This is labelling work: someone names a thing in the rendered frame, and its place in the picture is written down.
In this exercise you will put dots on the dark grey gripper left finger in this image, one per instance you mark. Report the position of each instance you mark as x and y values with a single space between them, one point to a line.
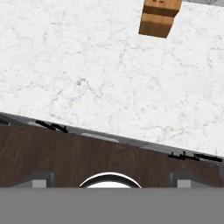
40 178

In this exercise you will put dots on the grey cabinet front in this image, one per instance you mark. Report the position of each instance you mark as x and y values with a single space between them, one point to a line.
122 139

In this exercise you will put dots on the wooden knife block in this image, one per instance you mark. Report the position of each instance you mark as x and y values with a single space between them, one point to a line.
159 17

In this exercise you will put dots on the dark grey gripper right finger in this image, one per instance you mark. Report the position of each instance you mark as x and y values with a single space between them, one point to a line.
182 178

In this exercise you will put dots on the white round object black rim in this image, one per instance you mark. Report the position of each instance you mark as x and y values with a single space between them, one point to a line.
110 178

